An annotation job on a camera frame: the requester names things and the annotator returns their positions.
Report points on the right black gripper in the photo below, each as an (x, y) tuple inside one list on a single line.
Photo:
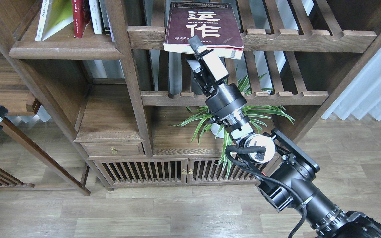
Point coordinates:
[(222, 99)]

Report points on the brass cabinet door knobs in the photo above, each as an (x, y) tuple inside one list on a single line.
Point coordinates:
[(189, 171)]

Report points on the red cover book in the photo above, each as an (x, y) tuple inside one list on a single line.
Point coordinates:
[(81, 16)]

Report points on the dark red book white characters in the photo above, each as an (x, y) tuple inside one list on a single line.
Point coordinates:
[(214, 23)]

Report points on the dark upright book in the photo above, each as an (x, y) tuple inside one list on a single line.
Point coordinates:
[(105, 18)]

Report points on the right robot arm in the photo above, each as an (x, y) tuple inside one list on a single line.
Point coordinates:
[(285, 172)]

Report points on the wooden side furniture left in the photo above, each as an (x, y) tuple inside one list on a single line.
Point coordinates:
[(17, 98)]

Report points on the white upright book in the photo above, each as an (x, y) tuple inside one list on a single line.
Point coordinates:
[(96, 18)]

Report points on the yellow green cover book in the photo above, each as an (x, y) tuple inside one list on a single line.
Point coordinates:
[(54, 16)]

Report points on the brass drawer knob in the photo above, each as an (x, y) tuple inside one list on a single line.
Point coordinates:
[(113, 151)]

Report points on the white plant pot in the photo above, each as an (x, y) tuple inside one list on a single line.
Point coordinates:
[(217, 130)]

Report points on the white curtain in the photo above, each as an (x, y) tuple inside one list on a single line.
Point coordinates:
[(362, 97)]

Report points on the dark wooden bookshelf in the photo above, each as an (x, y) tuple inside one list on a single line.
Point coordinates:
[(119, 94)]

